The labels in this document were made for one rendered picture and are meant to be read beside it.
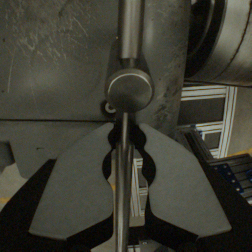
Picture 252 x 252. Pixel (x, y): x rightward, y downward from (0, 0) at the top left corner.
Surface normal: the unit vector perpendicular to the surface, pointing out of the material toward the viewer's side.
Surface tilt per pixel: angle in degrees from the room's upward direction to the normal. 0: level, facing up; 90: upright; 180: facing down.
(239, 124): 0
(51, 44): 0
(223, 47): 30
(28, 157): 0
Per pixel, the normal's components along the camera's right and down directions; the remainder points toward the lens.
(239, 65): 0.00, 0.92
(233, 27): 0.02, 0.73
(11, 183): 0.04, 0.48
